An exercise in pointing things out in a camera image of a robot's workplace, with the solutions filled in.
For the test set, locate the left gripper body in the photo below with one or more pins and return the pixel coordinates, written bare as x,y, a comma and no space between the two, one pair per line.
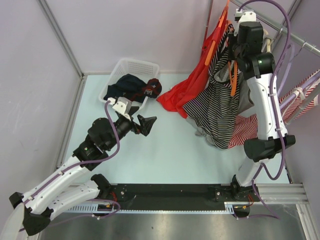
135,127

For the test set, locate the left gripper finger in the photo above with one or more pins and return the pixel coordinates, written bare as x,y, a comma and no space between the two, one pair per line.
146,124
130,110

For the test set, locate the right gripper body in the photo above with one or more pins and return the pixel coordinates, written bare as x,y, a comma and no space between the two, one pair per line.
234,48

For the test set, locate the orange plastic hanger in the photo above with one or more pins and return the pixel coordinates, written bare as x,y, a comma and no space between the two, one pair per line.
233,80

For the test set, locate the black white striped tank top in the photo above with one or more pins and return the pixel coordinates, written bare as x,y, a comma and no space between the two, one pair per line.
218,69

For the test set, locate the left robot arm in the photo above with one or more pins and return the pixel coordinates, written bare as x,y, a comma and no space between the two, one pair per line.
41,205

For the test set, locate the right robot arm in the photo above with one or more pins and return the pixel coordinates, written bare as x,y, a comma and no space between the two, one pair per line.
257,67

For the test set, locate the orange hanger with red garment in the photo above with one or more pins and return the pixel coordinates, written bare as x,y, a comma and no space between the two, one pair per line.
217,33

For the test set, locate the cream wooden hanger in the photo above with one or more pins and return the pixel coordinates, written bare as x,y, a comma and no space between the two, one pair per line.
267,42

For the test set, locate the navy blue garment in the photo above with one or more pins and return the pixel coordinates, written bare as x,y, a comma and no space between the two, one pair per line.
125,85

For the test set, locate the dark red navy garment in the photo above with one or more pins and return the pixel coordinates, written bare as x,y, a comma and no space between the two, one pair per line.
151,89

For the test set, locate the white laundry basket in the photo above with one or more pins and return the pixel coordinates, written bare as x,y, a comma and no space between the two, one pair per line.
144,70

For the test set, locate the grey garment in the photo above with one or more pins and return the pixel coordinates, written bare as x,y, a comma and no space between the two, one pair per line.
247,100

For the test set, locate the red white striped garment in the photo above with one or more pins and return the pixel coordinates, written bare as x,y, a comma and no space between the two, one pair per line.
247,127

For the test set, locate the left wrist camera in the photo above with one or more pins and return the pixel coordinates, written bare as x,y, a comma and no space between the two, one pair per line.
121,106

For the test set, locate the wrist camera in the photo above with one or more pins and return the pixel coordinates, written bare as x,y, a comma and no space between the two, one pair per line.
121,106
244,16

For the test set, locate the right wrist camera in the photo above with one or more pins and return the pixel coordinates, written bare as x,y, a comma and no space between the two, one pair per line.
244,16

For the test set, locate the metal clothes rail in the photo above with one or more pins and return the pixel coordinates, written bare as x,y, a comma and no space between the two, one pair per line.
281,28

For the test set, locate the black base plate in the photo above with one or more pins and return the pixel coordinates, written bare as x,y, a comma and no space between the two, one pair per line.
181,197

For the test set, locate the white cable duct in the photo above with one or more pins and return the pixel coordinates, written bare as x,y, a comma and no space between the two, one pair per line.
105,208

